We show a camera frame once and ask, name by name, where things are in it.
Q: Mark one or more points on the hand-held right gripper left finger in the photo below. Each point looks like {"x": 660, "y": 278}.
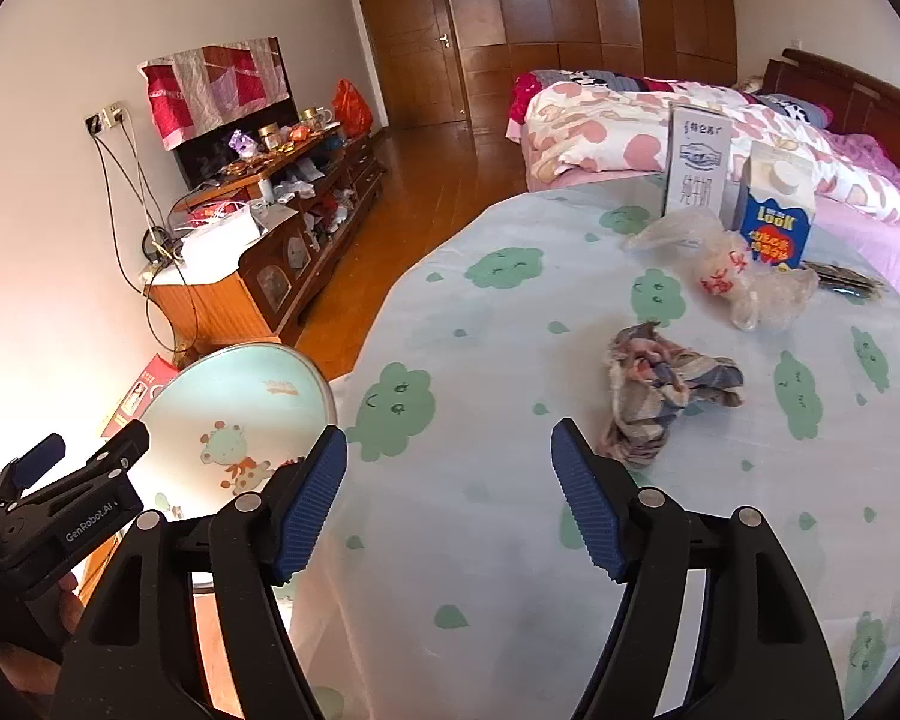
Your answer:
{"x": 311, "y": 510}

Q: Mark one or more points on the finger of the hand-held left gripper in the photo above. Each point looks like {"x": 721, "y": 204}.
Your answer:
{"x": 37, "y": 457}
{"x": 109, "y": 454}

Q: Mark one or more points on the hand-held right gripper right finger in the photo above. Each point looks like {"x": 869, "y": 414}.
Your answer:
{"x": 589, "y": 510}

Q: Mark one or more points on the plaid cloth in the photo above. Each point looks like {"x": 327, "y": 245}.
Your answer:
{"x": 660, "y": 382}

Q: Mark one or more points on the person's left hand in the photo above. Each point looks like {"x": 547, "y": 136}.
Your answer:
{"x": 70, "y": 604}

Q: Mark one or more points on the red cardboard box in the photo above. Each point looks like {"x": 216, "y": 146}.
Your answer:
{"x": 131, "y": 401}

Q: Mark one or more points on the round cartoon print stool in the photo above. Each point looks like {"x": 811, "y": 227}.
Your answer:
{"x": 225, "y": 405}

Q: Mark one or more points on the cloud print tablecloth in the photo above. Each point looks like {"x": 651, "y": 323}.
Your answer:
{"x": 495, "y": 360}

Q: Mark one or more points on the wooden television cabinet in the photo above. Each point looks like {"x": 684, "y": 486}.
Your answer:
{"x": 225, "y": 300}

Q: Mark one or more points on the crumpled clear plastic wrap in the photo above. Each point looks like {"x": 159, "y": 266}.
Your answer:
{"x": 720, "y": 270}

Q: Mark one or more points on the television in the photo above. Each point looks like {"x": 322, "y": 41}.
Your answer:
{"x": 202, "y": 154}

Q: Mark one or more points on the purple wrapped item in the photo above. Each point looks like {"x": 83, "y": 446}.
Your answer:
{"x": 244, "y": 142}

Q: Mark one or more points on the dark snack packet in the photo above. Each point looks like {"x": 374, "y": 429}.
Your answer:
{"x": 844, "y": 279}

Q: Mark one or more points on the blue milk carton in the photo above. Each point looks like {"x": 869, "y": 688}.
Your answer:
{"x": 776, "y": 217}

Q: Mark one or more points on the gold lid jar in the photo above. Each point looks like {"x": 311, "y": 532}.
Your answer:
{"x": 268, "y": 136}

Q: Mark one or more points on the white milk carton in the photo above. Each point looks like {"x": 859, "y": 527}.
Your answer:
{"x": 696, "y": 165}

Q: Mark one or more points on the pink spotted quilt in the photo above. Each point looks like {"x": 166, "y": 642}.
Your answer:
{"x": 615, "y": 131}

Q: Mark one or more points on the red and pink cover cloth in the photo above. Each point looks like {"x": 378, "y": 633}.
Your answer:
{"x": 210, "y": 86}

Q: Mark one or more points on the glass mug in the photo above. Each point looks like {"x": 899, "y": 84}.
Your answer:
{"x": 315, "y": 117}

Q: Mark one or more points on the orange-red plastic bag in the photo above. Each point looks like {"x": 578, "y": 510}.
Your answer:
{"x": 352, "y": 109}

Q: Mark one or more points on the cow print pillow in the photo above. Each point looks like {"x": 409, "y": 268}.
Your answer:
{"x": 799, "y": 111}

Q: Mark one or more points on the purple quilt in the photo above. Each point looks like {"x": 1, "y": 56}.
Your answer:
{"x": 877, "y": 161}

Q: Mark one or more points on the wooden door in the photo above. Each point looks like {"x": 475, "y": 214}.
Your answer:
{"x": 412, "y": 30}

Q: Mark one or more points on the wooden bed headboard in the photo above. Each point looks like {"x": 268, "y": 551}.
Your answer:
{"x": 855, "y": 90}

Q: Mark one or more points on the wooden wardrobe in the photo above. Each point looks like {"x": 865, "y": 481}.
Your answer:
{"x": 607, "y": 0}

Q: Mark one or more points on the wall outlet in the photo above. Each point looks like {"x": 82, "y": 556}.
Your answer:
{"x": 106, "y": 118}

